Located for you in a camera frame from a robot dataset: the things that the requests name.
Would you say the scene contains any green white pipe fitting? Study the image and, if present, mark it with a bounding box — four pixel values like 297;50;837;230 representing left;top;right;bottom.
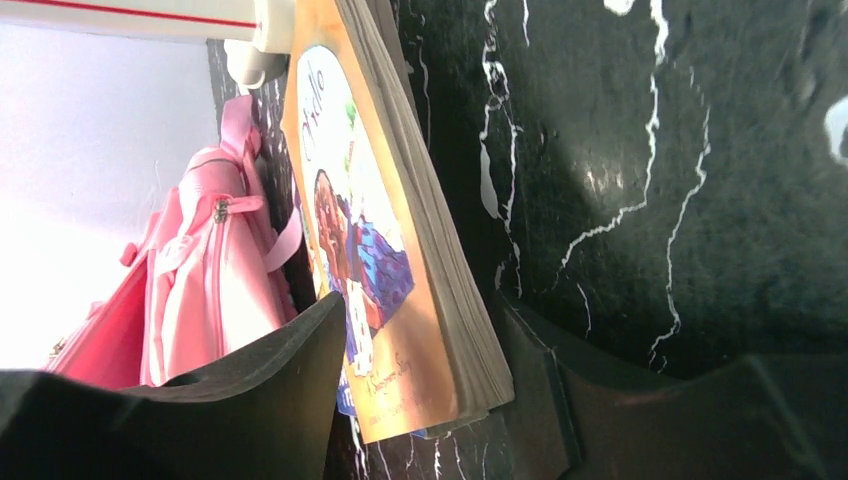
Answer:
223;39;289;90

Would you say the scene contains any white PVC pipe frame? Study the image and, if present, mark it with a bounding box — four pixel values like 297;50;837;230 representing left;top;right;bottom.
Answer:
1;0;296;53

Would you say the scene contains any pink student backpack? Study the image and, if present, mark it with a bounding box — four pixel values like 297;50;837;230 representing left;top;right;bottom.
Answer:
47;95;303;390

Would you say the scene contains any orange Othello book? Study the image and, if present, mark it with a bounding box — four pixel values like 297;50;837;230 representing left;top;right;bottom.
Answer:
282;1;515;437

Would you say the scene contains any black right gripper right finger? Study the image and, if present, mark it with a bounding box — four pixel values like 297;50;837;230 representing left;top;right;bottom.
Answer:
493;293;847;479

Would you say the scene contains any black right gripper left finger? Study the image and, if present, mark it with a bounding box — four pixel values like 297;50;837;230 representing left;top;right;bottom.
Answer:
1;293;345;479

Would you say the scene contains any blue storey house book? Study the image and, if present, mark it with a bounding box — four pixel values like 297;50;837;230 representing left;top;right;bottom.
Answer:
337;370;434;443

